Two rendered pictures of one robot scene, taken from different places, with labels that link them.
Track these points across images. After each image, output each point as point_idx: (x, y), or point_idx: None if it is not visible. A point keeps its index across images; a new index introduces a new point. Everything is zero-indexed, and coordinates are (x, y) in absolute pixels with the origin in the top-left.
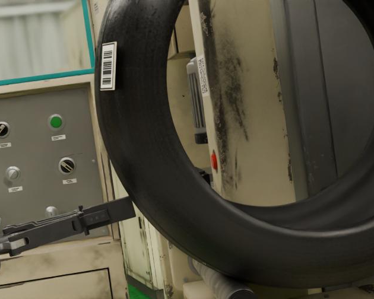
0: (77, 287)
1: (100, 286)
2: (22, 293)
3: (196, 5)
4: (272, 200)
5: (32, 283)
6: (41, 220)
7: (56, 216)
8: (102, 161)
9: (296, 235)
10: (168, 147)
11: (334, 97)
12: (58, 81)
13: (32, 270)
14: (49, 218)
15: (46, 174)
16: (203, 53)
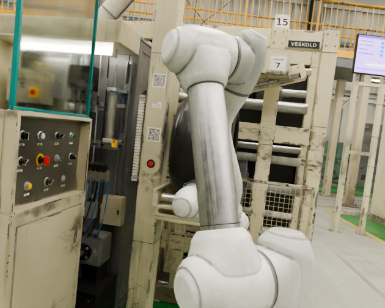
0: (74, 212)
1: (79, 211)
2: (60, 216)
3: (161, 112)
4: (164, 178)
5: (63, 211)
6: (190, 182)
7: (191, 181)
8: (87, 156)
9: None
10: None
11: (134, 142)
12: (84, 119)
13: (63, 205)
14: (191, 181)
15: (65, 159)
16: (161, 128)
